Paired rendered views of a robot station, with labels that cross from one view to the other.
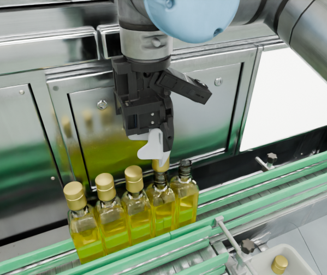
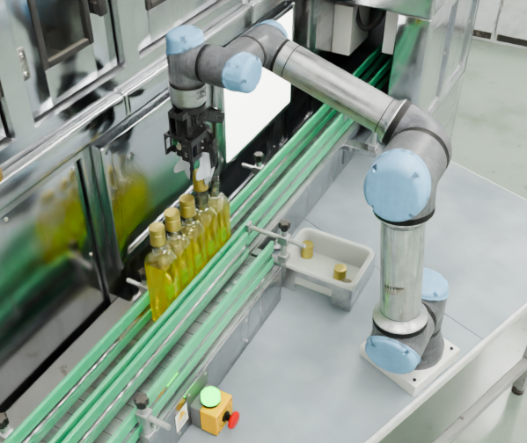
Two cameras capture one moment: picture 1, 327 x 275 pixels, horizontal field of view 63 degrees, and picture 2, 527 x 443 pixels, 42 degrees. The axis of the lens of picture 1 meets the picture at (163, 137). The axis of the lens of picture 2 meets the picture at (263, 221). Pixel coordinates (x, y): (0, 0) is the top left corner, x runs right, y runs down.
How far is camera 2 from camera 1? 1.12 m
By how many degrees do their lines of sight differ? 30
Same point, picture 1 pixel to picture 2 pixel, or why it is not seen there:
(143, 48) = (197, 99)
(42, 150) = (84, 224)
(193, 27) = (251, 87)
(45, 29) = (90, 107)
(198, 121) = not seen: hidden behind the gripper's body
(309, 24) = (289, 69)
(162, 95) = (202, 126)
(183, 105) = not seen: hidden behind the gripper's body
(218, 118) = not seen: hidden behind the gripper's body
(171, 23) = (244, 88)
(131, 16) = (189, 83)
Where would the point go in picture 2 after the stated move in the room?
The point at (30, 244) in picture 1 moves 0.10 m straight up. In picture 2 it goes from (87, 340) to (79, 310)
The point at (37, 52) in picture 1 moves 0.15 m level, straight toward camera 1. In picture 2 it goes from (94, 127) to (157, 145)
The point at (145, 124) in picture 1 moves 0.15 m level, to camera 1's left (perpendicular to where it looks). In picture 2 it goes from (199, 150) to (138, 176)
